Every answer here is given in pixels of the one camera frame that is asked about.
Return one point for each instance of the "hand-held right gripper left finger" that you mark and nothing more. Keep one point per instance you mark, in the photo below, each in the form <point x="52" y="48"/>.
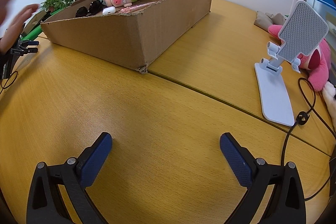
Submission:
<point x="95" y="158"/>

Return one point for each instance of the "cardboard box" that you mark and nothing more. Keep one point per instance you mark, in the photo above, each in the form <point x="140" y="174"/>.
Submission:
<point x="126" y="37"/>

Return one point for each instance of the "white earbuds case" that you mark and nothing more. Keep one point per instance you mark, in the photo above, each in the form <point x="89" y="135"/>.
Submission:
<point x="108" y="11"/>

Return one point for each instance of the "black clamp mount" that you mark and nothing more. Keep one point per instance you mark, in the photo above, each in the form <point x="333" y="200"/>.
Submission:
<point x="22" y="49"/>

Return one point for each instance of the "pink pen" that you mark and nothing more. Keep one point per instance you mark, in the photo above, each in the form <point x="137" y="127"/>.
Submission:
<point x="131" y="7"/>

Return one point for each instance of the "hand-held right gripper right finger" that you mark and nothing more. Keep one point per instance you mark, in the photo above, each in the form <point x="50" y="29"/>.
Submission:
<point x="236" y="161"/>

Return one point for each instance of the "white panda plush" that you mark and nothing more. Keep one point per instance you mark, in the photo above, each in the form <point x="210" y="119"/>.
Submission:
<point x="331" y="94"/>

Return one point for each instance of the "pink bear plush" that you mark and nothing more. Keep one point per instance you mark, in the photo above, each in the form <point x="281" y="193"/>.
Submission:
<point x="319" y="66"/>

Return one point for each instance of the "beige cloth bag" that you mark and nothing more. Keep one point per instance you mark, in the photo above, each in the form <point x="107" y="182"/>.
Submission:
<point x="265" y="20"/>

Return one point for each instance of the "person's left hand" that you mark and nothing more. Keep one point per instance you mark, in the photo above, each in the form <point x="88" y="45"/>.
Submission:
<point x="15" y="27"/>

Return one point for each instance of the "black sunglasses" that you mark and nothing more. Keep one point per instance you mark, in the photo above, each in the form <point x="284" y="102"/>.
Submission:
<point x="95" y="6"/>

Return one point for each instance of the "green frame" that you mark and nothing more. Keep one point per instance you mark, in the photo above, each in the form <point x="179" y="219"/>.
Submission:
<point x="34" y="32"/>

